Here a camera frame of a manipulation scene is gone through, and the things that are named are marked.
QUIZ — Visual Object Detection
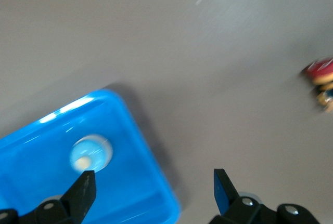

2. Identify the red yellow emergency stop button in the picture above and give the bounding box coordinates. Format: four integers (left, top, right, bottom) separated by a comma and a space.
301, 57, 333, 114

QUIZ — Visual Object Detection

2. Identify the light blue desk bell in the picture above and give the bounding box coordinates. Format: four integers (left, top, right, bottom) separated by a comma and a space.
69, 134, 114, 173

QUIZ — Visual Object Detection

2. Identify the blue plastic tray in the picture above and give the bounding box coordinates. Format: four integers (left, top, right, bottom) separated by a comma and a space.
0, 88, 182, 224

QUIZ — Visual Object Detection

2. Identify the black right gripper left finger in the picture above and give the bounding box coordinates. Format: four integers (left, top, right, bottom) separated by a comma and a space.
20, 170, 97, 224

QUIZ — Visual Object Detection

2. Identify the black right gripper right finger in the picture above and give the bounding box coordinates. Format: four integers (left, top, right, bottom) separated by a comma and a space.
210, 168, 276, 224

